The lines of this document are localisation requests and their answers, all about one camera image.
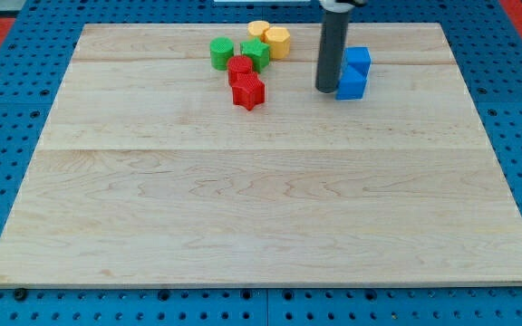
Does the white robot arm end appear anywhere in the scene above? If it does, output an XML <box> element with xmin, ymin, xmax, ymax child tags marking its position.
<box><xmin>319</xmin><ymin>0</ymin><xmax>368</xmax><ymax>14</ymax></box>

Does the yellow hexagon block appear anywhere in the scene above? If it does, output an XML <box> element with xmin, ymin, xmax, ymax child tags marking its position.
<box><xmin>264</xmin><ymin>26</ymin><xmax>291</xmax><ymax>60</ymax></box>

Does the yellow heart block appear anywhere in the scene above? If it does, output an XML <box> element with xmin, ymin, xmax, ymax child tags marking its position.
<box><xmin>246</xmin><ymin>20</ymin><xmax>270</xmax><ymax>42</ymax></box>

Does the red star block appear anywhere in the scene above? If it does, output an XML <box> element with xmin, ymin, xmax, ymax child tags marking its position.
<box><xmin>231</xmin><ymin>72</ymin><xmax>266</xmax><ymax>110</ymax></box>

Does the red cylinder block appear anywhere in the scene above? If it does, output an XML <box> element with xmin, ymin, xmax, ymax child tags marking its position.
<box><xmin>227</xmin><ymin>55</ymin><xmax>253</xmax><ymax>86</ymax></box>

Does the green star block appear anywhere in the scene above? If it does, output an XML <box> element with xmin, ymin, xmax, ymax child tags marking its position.
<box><xmin>240</xmin><ymin>37</ymin><xmax>270</xmax><ymax>72</ymax></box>

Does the light wooden board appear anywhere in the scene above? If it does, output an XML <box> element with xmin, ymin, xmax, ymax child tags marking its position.
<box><xmin>0</xmin><ymin>23</ymin><xmax>522</xmax><ymax>289</ymax></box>

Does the blue block front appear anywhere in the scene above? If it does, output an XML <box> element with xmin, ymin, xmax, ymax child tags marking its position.
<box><xmin>335</xmin><ymin>65</ymin><xmax>367</xmax><ymax>101</ymax></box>

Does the green cylinder block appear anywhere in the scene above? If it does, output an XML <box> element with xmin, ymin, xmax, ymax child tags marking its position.
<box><xmin>209</xmin><ymin>36</ymin><xmax>235</xmax><ymax>71</ymax></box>

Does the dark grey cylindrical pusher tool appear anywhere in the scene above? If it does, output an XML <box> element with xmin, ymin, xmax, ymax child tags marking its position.
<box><xmin>315</xmin><ymin>10</ymin><xmax>351</xmax><ymax>93</ymax></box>

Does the blue cube block rear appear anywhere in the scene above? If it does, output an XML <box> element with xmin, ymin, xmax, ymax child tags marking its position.
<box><xmin>343</xmin><ymin>46</ymin><xmax>372</xmax><ymax>77</ymax></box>

